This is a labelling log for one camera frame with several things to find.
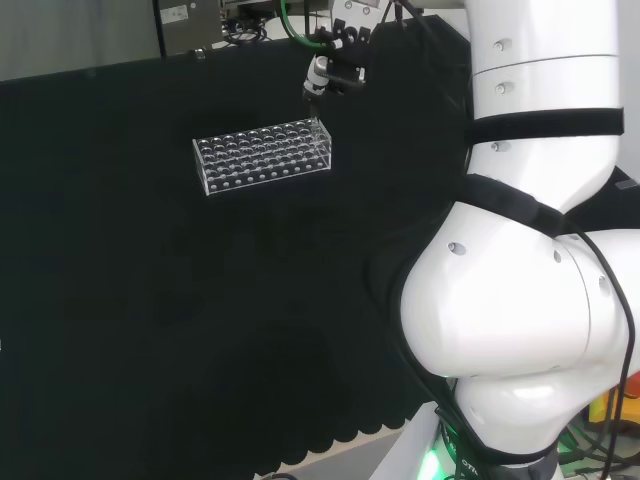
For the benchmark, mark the silver cloth clip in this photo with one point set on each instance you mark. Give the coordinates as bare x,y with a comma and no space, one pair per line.
198,54

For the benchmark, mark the black bench cloth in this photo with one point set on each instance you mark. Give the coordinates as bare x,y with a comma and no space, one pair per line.
150,300

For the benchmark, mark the grey metal cabinet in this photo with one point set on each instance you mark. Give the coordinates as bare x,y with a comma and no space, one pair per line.
187,25

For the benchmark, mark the yellow stop button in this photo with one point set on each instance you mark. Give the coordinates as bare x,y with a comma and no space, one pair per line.
597,407

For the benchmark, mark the dark metal equipment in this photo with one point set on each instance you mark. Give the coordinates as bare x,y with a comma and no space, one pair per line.
250,6

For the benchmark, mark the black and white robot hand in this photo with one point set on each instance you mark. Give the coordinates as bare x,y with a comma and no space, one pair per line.
350,55

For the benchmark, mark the clear glass test tube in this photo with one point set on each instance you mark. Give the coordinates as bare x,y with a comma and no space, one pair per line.
316,122

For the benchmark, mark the clear plastic test tube rack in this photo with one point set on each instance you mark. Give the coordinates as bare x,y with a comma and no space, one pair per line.
260,155

